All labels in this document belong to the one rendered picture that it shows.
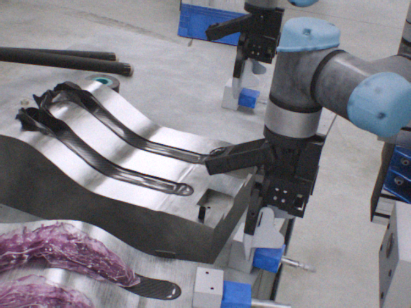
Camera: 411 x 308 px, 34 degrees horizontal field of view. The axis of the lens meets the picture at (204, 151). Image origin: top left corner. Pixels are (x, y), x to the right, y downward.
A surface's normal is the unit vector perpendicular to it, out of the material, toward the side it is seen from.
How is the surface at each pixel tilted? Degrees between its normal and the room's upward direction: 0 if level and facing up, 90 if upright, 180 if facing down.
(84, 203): 90
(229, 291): 0
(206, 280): 0
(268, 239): 75
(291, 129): 89
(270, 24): 90
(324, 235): 0
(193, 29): 91
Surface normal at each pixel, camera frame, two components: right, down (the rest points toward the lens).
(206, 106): 0.14, -0.87
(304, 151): -0.33, 0.43
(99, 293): 0.59, -0.69
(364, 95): -0.61, -0.13
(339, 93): -0.74, 0.14
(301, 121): 0.16, 0.50
